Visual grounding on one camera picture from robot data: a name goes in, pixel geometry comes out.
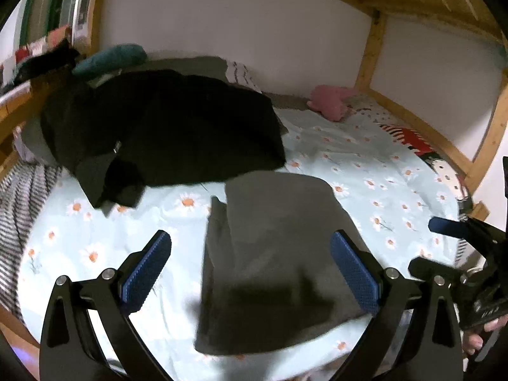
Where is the grey hooded sweatshirt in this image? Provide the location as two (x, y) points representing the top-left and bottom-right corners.
(195, 171), (364, 355)

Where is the person right hand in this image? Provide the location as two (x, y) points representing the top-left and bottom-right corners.
(462, 315), (508, 358)

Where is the daisy print bed sheet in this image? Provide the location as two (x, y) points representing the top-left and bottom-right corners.
(17, 109), (458, 380)

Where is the red patterned pillow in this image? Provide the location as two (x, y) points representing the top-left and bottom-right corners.
(380, 124), (474, 214)

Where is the black white striped blanket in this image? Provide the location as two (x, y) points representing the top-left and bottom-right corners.
(0, 162), (62, 320)

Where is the pink plush toy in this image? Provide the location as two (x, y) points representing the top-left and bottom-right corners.
(306, 85), (359, 122)

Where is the black jacket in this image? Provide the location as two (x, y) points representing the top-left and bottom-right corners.
(40, 70), (286, 208)

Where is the teal pillow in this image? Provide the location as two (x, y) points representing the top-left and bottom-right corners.
(72, 44), (147, 80)

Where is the white air conditioner unit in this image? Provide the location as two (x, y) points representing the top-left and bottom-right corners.
(72, 0), (92, 46)

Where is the clothes pile on rail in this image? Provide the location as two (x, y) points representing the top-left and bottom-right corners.
(1, 25), (80, 92)

